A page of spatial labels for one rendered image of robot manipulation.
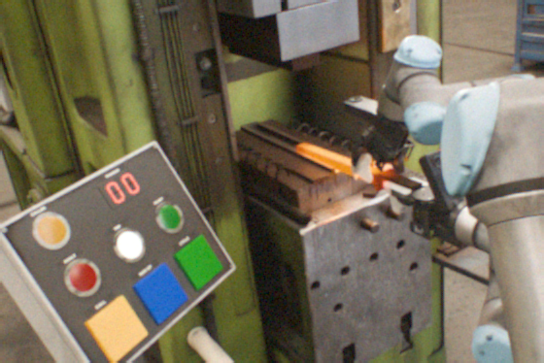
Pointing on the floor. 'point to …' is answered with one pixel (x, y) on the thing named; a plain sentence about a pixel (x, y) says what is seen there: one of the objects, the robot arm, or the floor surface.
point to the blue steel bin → (528, 32)
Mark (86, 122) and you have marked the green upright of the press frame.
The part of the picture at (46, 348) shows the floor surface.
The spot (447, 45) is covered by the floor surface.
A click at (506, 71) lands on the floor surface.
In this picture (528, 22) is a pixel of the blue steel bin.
